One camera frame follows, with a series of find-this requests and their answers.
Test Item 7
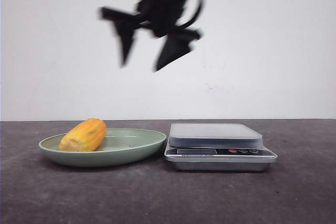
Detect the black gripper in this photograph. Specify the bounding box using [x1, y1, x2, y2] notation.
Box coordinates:
[100, 0, 203, 71]

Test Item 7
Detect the yellow corn cob piece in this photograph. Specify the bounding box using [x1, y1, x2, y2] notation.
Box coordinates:
[59, 118, 107, 152]

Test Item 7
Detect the green shallow plate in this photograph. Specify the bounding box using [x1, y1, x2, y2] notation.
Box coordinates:
[38, 129, 167, 168]

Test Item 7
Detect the silver digital kitchen scale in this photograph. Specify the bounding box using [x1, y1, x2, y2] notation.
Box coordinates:
[164, 123, 278, 172]

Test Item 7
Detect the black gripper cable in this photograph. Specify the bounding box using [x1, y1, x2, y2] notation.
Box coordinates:
[174, 0, 205, 29]

